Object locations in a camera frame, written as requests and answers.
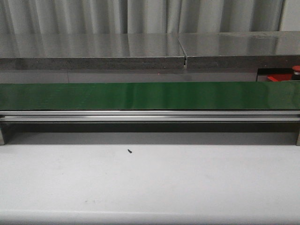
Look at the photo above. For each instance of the grey stone slab right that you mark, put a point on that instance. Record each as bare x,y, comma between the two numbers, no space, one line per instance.
253,50

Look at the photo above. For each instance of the grey stone slab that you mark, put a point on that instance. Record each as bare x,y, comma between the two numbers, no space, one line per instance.
90,52
253,50

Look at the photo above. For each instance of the red plastic tray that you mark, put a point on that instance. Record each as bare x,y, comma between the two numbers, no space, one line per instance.
283,77

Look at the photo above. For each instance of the green conveyor belt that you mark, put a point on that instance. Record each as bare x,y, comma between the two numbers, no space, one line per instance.
151,96

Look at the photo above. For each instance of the grey stone slab left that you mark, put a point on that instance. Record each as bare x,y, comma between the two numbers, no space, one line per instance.
90,52

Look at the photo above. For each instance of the right metal conveyor leg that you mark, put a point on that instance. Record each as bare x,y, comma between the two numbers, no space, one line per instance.
298,135

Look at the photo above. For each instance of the metal conveyor leg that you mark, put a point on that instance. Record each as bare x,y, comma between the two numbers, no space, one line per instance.
4,130
298,135

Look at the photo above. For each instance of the left metal conveyor leg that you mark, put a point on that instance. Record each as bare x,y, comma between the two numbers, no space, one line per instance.
4,130

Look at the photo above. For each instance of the grey pleated curtain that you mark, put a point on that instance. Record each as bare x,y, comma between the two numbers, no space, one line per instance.
147,16

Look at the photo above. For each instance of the aluminium conveyor frame rail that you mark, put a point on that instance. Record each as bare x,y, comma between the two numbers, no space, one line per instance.
150,116

